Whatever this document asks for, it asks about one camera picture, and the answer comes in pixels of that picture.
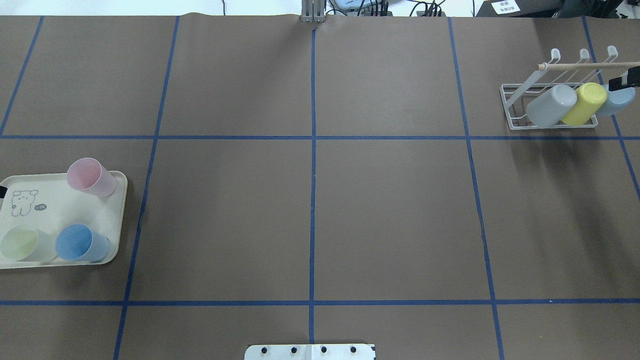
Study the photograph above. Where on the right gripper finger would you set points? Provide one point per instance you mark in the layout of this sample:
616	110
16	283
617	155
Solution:
629	79

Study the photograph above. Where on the blue cup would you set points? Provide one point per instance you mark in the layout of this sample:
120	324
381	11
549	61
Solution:
79	243
616	101

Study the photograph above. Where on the yellow plastic cup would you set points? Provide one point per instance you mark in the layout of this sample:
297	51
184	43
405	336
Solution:
590	97

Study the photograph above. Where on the pale green cup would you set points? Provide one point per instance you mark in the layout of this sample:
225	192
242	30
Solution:
26	243

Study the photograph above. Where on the pink plastic cup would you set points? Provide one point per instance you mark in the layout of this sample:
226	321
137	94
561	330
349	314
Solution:
89	176

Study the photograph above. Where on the blue cup front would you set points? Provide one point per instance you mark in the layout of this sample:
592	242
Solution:
79	243

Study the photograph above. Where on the white plastic cup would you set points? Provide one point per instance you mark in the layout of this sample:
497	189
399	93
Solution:
548	109

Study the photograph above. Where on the cream cartoon tray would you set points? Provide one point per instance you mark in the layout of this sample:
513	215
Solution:
56	206

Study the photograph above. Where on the white wire cup rack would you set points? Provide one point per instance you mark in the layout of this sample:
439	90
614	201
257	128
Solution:
515	97

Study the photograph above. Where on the metal base plate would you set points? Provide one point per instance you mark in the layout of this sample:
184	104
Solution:
331	351

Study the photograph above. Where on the aluminium frame post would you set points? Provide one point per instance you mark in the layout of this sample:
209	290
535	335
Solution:
313	11

